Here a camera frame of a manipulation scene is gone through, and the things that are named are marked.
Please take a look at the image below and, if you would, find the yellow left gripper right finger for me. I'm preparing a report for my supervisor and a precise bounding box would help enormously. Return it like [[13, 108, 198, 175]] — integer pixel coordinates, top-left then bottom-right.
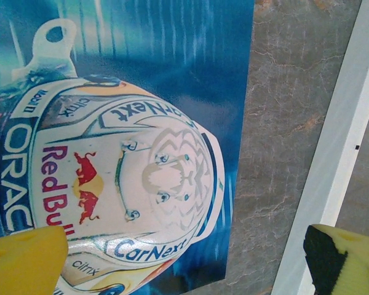
[[303, 224, 369, 295]]

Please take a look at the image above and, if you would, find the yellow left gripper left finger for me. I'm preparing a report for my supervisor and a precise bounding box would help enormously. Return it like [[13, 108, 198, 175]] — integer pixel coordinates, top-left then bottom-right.
[[0, 226, 69, 295]]

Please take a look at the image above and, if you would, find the white picture frame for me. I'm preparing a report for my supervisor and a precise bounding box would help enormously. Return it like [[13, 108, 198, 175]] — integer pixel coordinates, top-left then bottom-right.
[[269, 0, 369, 295]]

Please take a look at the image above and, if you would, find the blue racing helmet photo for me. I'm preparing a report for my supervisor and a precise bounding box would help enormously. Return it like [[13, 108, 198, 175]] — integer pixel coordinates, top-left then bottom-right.
[[0, 0, 255, 295]]

